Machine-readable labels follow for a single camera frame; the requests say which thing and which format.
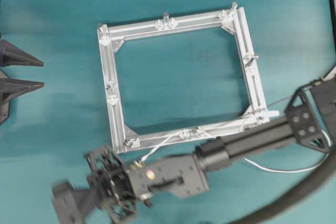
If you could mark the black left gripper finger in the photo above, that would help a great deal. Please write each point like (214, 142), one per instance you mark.
(14, 56)
(12, 88)

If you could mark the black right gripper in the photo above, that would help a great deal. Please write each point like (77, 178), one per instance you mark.
(109, 185)

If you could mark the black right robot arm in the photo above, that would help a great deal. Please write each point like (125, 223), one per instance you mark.
(185, 175)

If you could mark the silver pin far middle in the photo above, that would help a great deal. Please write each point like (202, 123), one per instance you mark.
(165, 20)

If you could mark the silver pin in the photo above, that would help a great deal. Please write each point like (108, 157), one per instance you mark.
(250, 59)
(165, 20)

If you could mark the silver pin right side middle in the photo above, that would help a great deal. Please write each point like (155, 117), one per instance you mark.
(250, 59)

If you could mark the silver pin far-right corner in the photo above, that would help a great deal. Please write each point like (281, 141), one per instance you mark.
(233, 8)

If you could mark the aluminium extrusion frame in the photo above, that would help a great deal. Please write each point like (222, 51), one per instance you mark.
(185, 83)

